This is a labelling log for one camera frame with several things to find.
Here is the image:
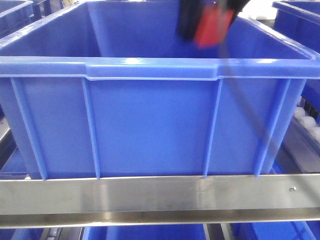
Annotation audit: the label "blue crate lower shelf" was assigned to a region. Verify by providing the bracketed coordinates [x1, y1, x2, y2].
[82, 224, 206, 240]

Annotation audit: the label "white conveyor rollers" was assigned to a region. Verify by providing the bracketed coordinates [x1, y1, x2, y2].
[294, 106, 320, 143]

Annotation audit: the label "red cube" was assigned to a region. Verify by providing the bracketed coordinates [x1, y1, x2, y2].
[194, 3, 235, 49]

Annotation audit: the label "blue crate upper left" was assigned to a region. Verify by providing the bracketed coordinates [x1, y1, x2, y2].
[0, 0, 34, 38]

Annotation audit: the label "blue crate upper right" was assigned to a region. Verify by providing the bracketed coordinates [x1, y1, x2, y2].
[272, 0, 320, 53]

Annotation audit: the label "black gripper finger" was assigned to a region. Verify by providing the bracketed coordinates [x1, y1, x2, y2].
[176, 0, 205, 42]
[217, 0, 250, 23]

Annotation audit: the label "black cable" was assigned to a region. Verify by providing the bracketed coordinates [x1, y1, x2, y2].
[217, 42, 270, 148]

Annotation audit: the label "large blue storage crate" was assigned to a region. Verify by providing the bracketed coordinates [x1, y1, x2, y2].
[0, 0, 320, 180]

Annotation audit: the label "steel shelf front rail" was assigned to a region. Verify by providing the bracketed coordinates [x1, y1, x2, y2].
[0, 174, 320, 229]

